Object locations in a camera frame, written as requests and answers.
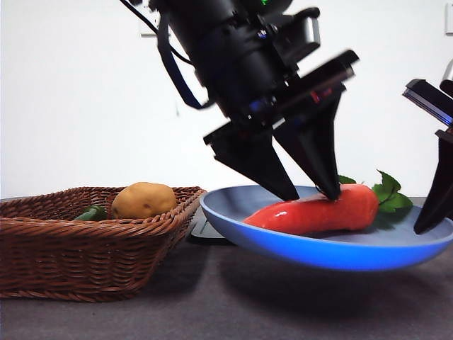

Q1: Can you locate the orange carrot with green leaves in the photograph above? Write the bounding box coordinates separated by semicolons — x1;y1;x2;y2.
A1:
243;169;414;235

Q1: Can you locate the blue round plate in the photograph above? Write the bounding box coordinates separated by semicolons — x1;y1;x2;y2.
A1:
200;185;453;272

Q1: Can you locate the black flat tray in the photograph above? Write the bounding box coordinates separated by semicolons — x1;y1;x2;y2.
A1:
187;208;231;246

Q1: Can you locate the yellow-brown potato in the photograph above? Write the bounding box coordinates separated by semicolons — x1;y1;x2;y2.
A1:
112;182;178;220

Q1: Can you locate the green pepper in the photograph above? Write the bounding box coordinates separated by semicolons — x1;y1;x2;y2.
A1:
74;205;109;222

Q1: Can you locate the brown wicker basket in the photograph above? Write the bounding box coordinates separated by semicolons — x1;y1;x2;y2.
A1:
0;186;208;303

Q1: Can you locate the blue-black cable loop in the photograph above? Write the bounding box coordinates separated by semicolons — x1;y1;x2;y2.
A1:
156;13;210;109

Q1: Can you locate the thin black cable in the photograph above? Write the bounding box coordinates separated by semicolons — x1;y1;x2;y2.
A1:
119;0;194;67

